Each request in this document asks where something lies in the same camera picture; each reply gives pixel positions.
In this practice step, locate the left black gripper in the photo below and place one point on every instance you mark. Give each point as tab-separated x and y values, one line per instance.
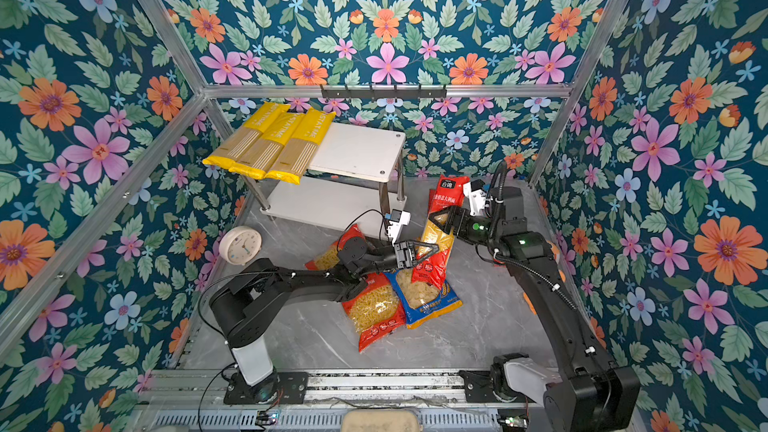
406	257

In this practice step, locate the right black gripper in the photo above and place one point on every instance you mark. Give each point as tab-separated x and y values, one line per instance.
457	214

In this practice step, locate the red spaghetti pack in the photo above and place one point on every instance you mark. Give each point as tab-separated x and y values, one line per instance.
448	192

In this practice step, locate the red macaroni bag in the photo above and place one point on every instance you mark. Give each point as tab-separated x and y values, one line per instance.
329	258
376	312

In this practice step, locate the yellow spaghetti bag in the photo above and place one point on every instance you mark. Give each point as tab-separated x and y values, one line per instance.
258	159
237	144
294	160

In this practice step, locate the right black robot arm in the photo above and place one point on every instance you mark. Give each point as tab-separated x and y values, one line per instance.
588	390

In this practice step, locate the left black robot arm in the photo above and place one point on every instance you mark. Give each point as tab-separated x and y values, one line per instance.
247	304

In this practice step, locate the blue orecchiette pasta bag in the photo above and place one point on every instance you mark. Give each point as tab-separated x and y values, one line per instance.
421	301

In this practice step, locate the white two-tier shelf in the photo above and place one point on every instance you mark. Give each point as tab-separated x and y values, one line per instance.
364	158

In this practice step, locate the beige box at bottom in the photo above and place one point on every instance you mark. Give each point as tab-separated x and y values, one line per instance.
370	420

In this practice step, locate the round cream alarm clock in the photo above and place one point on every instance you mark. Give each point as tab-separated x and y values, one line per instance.
240	245

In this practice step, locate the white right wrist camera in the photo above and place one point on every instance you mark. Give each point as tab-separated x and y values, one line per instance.
475	196

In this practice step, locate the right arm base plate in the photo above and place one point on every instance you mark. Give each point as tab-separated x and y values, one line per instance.
479	388

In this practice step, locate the black hook rail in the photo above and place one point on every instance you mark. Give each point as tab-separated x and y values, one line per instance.
371	92

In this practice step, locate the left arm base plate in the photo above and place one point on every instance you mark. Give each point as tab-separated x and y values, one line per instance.
278	388

